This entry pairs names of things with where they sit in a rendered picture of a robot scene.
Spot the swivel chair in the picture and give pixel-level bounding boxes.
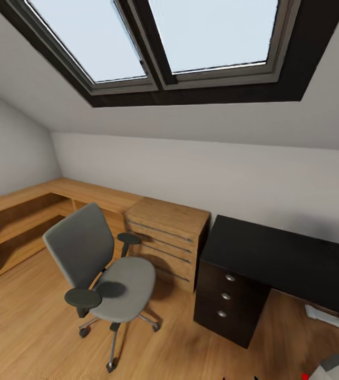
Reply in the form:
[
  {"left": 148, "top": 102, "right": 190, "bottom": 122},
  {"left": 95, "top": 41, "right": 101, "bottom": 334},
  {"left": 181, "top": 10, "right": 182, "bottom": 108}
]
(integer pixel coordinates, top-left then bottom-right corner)
[{"left": 42, "top": 202, "right": 159, "bottom": 373}]

